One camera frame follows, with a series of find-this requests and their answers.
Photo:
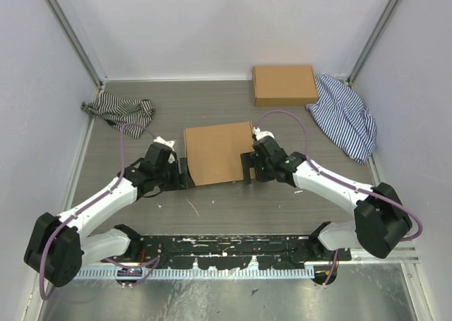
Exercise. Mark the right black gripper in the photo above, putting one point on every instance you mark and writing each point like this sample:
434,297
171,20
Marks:
251,159

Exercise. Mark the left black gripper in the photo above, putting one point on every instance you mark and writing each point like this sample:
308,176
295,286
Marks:
188,180

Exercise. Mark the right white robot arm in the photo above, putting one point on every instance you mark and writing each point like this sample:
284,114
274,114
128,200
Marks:
378,223

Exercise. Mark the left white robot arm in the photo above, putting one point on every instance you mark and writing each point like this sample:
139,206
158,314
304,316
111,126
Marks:
60,245

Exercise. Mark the folded brown cardboard box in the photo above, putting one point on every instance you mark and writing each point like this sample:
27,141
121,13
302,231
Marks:
284,86

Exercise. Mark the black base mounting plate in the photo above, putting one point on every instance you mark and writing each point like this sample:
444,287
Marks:
227,252

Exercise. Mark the black white striped cloth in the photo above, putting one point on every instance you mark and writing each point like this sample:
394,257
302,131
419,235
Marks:
117,111

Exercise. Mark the blue white striped cloth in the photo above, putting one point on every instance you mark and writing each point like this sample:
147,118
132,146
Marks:
342,116

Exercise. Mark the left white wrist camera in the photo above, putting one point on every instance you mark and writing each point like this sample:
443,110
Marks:
170,144

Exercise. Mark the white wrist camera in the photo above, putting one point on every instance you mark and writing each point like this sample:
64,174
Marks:
170,144
258,134

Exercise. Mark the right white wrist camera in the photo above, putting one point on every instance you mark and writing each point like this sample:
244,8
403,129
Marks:
258,134

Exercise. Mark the grey slotted cable duct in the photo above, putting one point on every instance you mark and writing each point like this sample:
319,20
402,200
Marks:
109,272

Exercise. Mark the left aluminium frame post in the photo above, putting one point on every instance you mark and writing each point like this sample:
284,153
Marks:
68,29

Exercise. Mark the aluminium frame post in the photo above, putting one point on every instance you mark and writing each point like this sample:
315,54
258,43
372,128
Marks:
68,29
376,34

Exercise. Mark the aluminium rail front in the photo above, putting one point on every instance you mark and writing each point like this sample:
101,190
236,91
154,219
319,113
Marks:
403,252

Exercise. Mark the right aluminium frame post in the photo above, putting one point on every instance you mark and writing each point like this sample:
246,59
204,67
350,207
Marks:
376,34

